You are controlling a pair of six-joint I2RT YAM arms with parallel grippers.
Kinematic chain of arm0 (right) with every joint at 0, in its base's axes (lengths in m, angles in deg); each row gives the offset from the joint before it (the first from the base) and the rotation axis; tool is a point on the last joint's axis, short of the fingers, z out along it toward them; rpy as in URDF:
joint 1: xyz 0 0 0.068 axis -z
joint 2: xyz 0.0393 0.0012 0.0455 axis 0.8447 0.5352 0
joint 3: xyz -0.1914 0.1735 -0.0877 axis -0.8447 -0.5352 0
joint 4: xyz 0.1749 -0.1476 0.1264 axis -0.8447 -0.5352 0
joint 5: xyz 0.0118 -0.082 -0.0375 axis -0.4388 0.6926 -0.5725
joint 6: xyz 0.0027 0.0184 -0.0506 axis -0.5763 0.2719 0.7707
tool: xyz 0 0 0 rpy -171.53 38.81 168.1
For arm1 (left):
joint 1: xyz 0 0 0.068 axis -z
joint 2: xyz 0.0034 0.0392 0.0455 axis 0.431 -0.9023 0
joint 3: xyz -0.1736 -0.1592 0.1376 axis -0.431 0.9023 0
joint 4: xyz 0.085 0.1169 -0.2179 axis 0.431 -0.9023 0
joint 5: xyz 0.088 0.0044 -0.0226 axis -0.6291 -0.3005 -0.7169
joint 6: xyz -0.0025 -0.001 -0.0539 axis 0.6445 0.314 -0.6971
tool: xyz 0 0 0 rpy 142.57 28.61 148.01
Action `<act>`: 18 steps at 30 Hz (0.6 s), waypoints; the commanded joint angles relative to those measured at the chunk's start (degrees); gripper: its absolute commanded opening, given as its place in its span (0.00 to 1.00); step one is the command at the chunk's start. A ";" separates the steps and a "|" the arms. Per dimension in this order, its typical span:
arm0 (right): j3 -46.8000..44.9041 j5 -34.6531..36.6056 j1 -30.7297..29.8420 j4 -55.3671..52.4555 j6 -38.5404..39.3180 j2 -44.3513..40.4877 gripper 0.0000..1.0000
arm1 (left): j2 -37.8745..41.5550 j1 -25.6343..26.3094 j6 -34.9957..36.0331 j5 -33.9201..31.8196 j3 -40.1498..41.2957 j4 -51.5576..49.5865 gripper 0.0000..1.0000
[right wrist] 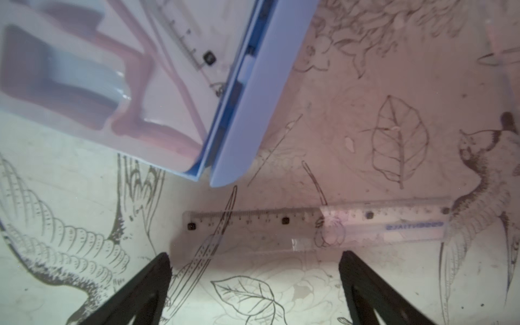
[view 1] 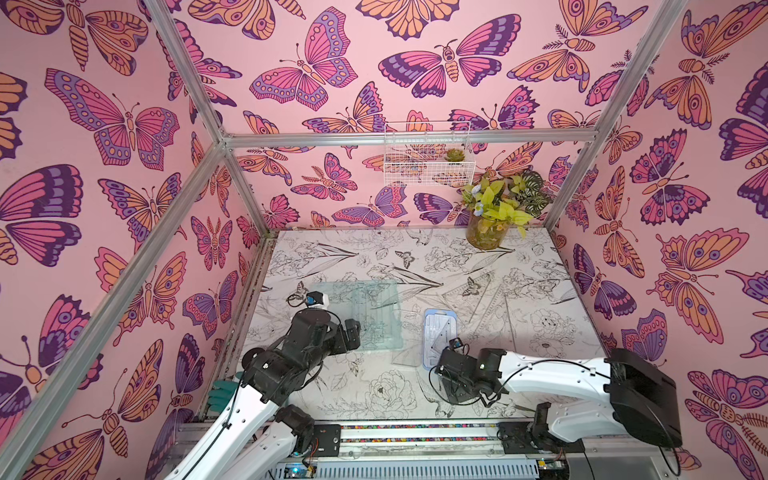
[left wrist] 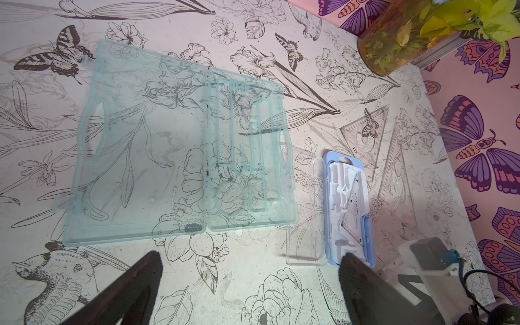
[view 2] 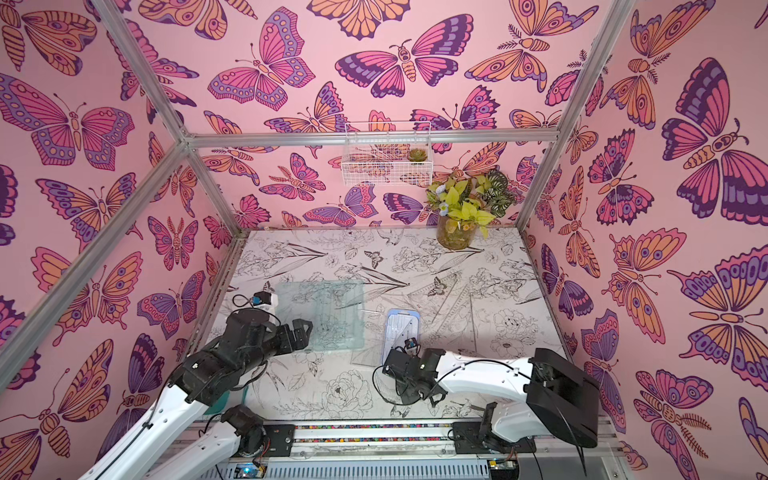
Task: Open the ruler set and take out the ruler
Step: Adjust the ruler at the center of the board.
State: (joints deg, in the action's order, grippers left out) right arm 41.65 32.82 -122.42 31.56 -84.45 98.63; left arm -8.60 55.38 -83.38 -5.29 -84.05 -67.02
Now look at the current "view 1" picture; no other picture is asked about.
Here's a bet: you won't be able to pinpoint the blue plastic geometry case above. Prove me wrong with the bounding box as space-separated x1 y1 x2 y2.
422 309 458 370

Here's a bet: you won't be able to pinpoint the clear plastic ruler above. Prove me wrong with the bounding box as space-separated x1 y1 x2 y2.
470 287 534 354

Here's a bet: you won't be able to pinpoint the green transparent ruler set pouch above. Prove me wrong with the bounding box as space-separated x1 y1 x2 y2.
312 280 403 351

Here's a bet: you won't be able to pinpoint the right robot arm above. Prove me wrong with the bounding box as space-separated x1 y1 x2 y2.
430 347 683 449

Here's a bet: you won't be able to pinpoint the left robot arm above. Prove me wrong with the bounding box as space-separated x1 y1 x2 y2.
167 308 361 479

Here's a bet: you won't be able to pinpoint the clear triangle set square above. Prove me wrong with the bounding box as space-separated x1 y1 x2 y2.
442 272 493 300

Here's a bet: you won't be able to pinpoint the potted green leafy plant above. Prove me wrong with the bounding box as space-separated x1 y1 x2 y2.
461 170 553 250

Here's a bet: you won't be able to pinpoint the small succulent in basket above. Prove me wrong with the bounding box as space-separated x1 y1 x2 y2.
444 148 466 163

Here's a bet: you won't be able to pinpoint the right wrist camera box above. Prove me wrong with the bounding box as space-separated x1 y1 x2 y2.
449 337 470 355

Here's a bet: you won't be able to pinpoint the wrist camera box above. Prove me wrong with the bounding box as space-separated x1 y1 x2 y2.
449 337 470 355
304 291 330 310

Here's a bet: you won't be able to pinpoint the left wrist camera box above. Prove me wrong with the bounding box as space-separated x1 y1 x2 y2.
304 291 330 310

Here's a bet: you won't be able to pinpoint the white wire wall basket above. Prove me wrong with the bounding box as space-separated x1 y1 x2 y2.
380 122 476 189

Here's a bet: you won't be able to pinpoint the aluminium frame struts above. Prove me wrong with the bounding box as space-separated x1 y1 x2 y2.
0 0 688 480

